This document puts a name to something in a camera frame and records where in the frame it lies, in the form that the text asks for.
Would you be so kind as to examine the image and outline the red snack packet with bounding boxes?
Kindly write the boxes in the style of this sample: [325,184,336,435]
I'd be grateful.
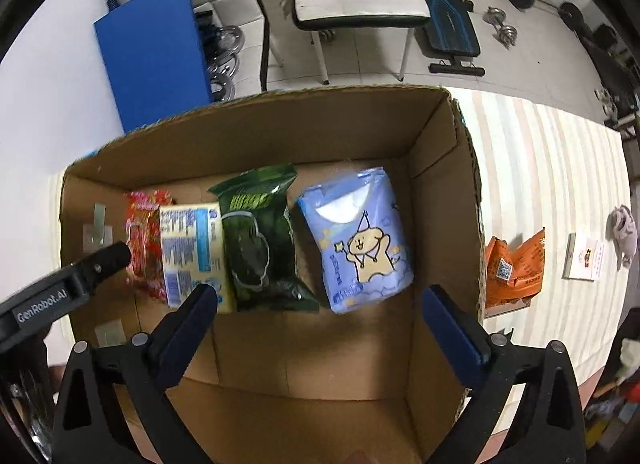
[125,190,174,302]

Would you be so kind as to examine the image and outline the blue white tissue pack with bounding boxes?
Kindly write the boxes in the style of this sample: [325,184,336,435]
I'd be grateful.
[160,203,236,314]

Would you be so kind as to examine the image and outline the orange snack packet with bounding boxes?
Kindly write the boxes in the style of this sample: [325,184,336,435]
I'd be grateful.
[485,229,546,318]

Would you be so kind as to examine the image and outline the white red cigarette carton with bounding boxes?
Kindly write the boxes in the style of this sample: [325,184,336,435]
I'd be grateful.
[563,232,605,282]

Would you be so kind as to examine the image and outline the green wipes pack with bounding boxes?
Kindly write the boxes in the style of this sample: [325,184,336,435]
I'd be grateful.
[208,164,320,314]

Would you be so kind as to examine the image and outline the purple fluffy cloth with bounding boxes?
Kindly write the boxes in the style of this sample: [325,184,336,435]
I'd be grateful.
[608,204,639,269]

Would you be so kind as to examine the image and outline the blue cartoon tissue pack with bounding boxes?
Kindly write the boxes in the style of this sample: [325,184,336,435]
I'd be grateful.
[297,167,414,314]

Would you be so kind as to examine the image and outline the open cardboard box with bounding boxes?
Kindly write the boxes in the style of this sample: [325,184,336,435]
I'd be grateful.
[60,85,484,463]

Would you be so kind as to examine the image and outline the blue foam board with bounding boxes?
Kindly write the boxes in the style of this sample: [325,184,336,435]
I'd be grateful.
[94,0,213,132]

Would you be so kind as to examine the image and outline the chrome weight plates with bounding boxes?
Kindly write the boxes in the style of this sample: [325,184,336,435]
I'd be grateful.
[198,24,245,103]

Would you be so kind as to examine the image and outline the striped table cloth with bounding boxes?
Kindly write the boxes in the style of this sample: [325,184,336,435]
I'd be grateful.
[450,88,631,384]

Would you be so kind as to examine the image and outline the white padded chair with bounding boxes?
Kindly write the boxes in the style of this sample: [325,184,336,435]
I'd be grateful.
[286,0,430,85]

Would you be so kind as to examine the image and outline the chrome dumbbell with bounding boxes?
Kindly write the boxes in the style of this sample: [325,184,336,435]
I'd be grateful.
[496,24,518,48]
[483,7,506,28]

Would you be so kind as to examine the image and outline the black blue weight bench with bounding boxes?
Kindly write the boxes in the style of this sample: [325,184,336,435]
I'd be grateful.
[424,0,485,77]

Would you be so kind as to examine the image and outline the floor barbell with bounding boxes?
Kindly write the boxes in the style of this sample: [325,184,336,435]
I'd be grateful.
[508,0,585,32]

